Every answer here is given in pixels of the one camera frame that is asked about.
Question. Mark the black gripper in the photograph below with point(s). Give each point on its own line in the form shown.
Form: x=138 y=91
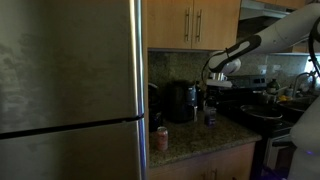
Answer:
x=214 y=95

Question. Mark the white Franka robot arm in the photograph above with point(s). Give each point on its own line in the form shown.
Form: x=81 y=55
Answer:
x=283 y=33

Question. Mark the pink soda can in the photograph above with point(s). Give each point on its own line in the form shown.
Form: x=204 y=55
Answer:
x=162 y=139

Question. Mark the dark tall bottle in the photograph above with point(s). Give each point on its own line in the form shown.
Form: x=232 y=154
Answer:
x=198 y=96

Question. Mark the black frying pan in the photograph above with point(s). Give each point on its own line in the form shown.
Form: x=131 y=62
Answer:
x=261 y=112

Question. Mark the dark round bottle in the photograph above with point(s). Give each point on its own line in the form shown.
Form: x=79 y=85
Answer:
x=272 y=87

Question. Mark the black coffee maker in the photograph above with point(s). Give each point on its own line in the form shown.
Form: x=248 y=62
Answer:
x=155 y=110

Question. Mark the black stove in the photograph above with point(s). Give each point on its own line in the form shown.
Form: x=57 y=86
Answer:
x=266 y=140

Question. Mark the yellow sponge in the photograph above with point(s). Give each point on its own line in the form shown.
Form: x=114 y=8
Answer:
x=283 y=98

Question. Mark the wooden lower cabinet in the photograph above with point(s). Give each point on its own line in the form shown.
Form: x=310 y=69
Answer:
x=200 y=163

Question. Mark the wooden cabinet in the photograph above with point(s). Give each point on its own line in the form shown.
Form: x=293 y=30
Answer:
x=200 y=163
x=173 y=23

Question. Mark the wooden upper cabinet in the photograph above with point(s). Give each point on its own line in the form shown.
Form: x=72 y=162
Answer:
x=173 y=23

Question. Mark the curved metal sink faucet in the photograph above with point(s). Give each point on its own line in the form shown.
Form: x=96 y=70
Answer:
x=300 y=77

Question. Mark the range hood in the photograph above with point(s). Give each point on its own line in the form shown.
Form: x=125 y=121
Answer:
x=263 y=10

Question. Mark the stainless steel refrigerator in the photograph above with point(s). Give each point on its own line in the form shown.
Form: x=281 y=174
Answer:
x=66 y=83

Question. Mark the white wall outlet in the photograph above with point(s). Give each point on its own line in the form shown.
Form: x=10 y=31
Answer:
x=262 y=69
x=276 y=68

